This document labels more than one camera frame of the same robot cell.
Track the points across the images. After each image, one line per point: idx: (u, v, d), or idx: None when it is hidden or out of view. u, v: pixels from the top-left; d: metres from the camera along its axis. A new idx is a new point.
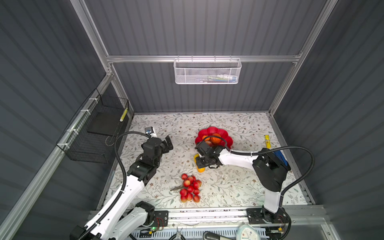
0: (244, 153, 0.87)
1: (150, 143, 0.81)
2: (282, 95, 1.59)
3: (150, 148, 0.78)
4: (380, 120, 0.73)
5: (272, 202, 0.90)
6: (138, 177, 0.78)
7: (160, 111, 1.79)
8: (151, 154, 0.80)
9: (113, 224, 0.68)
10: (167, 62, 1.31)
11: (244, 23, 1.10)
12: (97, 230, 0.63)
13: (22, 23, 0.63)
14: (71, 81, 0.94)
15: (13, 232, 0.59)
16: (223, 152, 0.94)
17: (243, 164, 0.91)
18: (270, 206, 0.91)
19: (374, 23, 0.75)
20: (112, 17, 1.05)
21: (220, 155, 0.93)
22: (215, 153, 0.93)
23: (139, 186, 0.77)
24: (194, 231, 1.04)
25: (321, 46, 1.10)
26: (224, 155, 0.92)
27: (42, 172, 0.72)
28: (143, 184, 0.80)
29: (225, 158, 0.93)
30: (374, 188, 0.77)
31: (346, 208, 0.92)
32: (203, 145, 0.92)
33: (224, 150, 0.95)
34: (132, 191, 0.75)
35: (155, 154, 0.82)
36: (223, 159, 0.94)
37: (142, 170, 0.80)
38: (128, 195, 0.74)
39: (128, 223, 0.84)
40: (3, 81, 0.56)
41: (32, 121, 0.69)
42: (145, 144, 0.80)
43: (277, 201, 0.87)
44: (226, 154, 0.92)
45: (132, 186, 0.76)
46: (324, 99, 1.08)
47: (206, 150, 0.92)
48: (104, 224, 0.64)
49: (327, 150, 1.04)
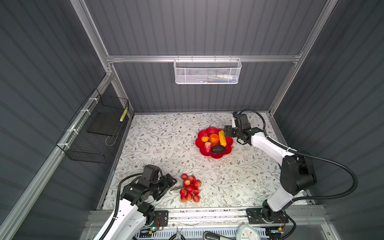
0: (281, 146, 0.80)
1: (150, 167, 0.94)
2: (282, 94, 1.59)
3: (151, 170, 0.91)
4: (381, 121, 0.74)
5: (277, 202, 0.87)
6: (131, 201, 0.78)
7: (160, 111, 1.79)
8: (149, 175, 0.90)
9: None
10: (167, 62, 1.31)
11: (244, 23, 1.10)
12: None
13: (22, 23, 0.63)
14: (72, 82, 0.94)
15: (13, 232, 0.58)
16: (258, 133, 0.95)
17: (271, 154, 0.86)
18: (273, 203, 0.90)
19: (374, 24, 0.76)
20: (112, 17, 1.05)
21: (254, 135, 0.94)
22: (249, 130, 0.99)
23: (131, 210, 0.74)
24: (194, 231, 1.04)
25: (321, 46, 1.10)
26: (256, 138, 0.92)
27: (39, 176, 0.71)
28: (136, 207, 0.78)
29: (256, 139, 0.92)
30: (374, 188, 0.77)
31: (346, 208, 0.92)
32: (243, 119, 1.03)
33: (259, 134, 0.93)
34: (125, 216, 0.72)
35: (153, 179, 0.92)
36: (254, 141, 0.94)
37: (136, 192, 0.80)
38: (120, 223, 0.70)
39: (124, 237, 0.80)
40: (3, 81, 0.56)
41: (32, 121, 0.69)
42: (147, 167, 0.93)
43: (285, 204, 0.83)
44: (260, 135, 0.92)
45: (125, 211, 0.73)
46: (324, 99, 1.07)
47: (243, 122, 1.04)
48: None
49: (327, 150, 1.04)
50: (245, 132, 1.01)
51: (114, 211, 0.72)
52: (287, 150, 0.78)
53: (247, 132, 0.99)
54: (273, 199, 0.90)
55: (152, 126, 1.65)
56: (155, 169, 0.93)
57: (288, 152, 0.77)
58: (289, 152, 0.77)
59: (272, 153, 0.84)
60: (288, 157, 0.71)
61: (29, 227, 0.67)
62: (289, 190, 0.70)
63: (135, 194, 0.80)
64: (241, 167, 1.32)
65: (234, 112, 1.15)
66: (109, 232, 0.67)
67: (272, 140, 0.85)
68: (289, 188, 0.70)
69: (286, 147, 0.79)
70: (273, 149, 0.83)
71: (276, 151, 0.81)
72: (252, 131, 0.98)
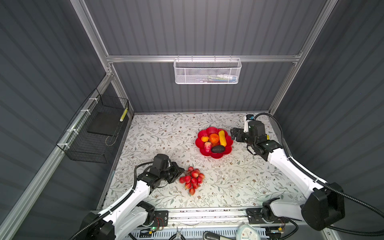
0: (307, 174, 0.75)
1: (160, 157, 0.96)
2: (282, 95, 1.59)
3: (160, 160, 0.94)
4: (380, 121, 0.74)
5: (283, 211, 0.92)
6: (146, 183, 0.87)
7: (160, 111, 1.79)
8: (159, 165, 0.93)
9: (120, 219, 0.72)
10: (167, 62, 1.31)
11: (244, 23, 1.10)
12: (109, 218, 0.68)
13: (22, 23, 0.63)
14: (72, 82, 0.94)
15: (13, 232, 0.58)
16: (277, 150, 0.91)
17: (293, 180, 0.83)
18: (276, 208, 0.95)
19: (374, 24, 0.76)
20: (112, 17, 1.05)
21: (272, 152, 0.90)
22: (266, 145, 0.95)
23: (146, 189, 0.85)
24: (194, 231, 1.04)
25: (321, 46, 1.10)
26: (277, 158, 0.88)
27: (37, 178, 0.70)
28: (148, 192, 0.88)
29: (276, 159, 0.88)
30: (374, 188, 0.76)
31: (348, 208, 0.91)
32: (259, 130, 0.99)
33: (280, 154, 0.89)
34: (141, 192, 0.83)
35: (163, 167, 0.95)
36: (273, 160, 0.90)
37: (148, 180, 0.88)
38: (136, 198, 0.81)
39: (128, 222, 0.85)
40: (3, 81, 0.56)
41: (31, 121, 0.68)
42: (156, 156, 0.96)
43: (289, 216, 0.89)
44: (280, 154, 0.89)
45: (141, 188, 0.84)
46: (324, 99, 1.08)
47: (259, 133, 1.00)
48: (115, 214, 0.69)
49: (327, 150, 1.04)
50: (261, 146, 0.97)
51: (132, 185, 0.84)
52: (315, 182, 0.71)
53: (263, 145, 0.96)
54: (280, 206, 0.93)
55: (152, 126, 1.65)
56: (165, 158, 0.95)
57: (317, 184, 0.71)
58: (317, 184, 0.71)
59: (295, 179, 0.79)
60: (316, 191, 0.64)
61: (29, 227, 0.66)
62: (313, 223, 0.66)
63: (148, 180, 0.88)
64: (241, 167, 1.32)
65: (247, 115, 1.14)
66: (126, 200, 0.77)
67: (297, 165, 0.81)
68: (313, 222, 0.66)
69: (314, 177, 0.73)
70: (297, 175, 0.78)
71: (300, 179, 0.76)
72: (269, 145, 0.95)
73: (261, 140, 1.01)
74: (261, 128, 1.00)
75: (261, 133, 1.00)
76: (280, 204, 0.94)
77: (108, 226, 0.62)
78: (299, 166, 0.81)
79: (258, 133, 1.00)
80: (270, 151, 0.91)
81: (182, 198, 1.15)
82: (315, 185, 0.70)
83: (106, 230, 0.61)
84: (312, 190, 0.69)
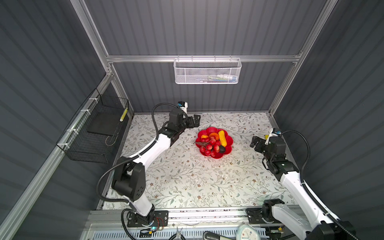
0: (318, 205, 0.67)
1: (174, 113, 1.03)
2: (282, 95, 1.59)
3: (175, 115, 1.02)
4: (381, 120, 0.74)
5: (283, 219, 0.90)
6: (167, 136, 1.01)
7: (160, 111, 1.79)
8: (175, 120, 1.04)
9: (147, 162, 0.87)
10: (167, 62, 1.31)
11: (245, 22, 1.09)
12: (139, 160, 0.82)
13: (22, 23, 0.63)
14: (72, 81, 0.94)
15: (13, 232, 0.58)
16: (292, 173, 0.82)
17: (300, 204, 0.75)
18: (279, 214, 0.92)
19: (374, 24, 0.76)
20: (112, 17, 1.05)
21: (287, 173, 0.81)
22: (282, 166, 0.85)
23: (167, 141, 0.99)
24: (194, 232, 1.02)
25: (321, 47, 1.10)
26: (289, 180, 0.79)
27: (37, 179, 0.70)
28: (169, 144, 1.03)
29: (288, 181, 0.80)
30: (374, 189, 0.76)
31: (345, 208, 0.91)
32: (280, 148, 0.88)
33: (294, 176, 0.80)
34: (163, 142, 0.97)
35: (178, 122, 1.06)
36: (285, 183, 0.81)
37: (168, 133, 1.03)
38: (159, 148, 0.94)
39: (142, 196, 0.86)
40: (3, 81, 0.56)
41: (32, 121, 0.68)
42: (171, 113, 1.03)
43: (287, 225, 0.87)
44: (295, 177, 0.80)
45: (163, 140, 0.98)
46: (324, 99, 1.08)
47: (278, 151, 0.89)
48: (143, 157, 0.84)
49: (327, 151, 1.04)
50: (276, 165, 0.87)
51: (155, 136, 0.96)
52: (325, 214, 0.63)
53: (279, 165, 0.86)
54: (283, 216, 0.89)
55: (152, 126, 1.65)
56: (179, 114, 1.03)
57: (326, 217, 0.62)
58: (326, 217, 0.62)
59: (305, 207, 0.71)
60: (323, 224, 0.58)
61: (29, 228, 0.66)
62: None
63: (167, 134, 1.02)
64: (241, 167, 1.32)
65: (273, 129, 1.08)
66: (151, 149, 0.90)
67: (310, 193, 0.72)
68: None
69: (326, 210, 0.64)
70: (307, 205, 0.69)
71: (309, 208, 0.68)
72: (285, 167, 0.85)
73: (278, 159, 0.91)
74: (282, 147, 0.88)
75: (280, 152, 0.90)
76: (282, 212, 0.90)
77: (139, 166, 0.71)
78: (312, 195, 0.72)
79: (278, 151, 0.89)
80: (284, 173, 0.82)
81: (182, 198, 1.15)
82: (324, 218, 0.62)
83: (137, 170, 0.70)
84: (319, 221, 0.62)
